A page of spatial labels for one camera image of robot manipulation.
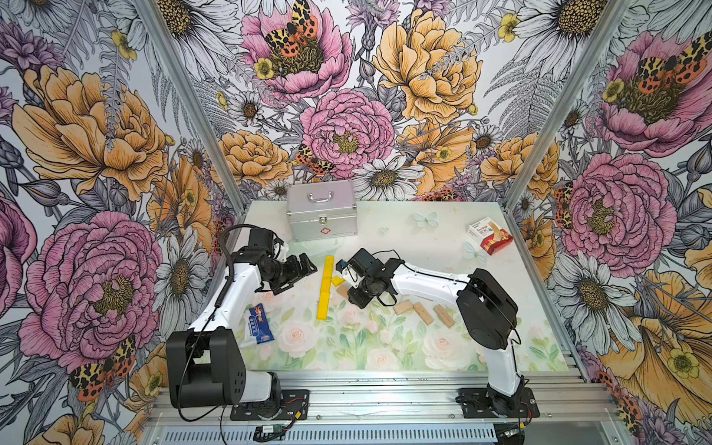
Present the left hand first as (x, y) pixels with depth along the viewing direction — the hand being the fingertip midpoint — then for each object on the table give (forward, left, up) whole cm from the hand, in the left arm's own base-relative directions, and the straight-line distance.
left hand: (305, 283), depth 84 cm
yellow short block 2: (-2, -4, -12) cm, 13 cm away
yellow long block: (+7, -8, -11) cm, 15 cm away
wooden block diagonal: (-5, -36, -11) cm, 38 cm away
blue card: (-9, +14, -10) cm, 19 cm away
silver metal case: (+29, -3, +2) cm, 29 cm away
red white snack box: (+24, -65, -8) cm, 70 cm away
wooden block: (-2, -30, -12) cm, 33 cm away
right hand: (-2, -16, -9) cm, 18 cm away
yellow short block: (+6, -5, -12) cm, 14 cm away
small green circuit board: (-34, +7, -12) cm, 37 cm away
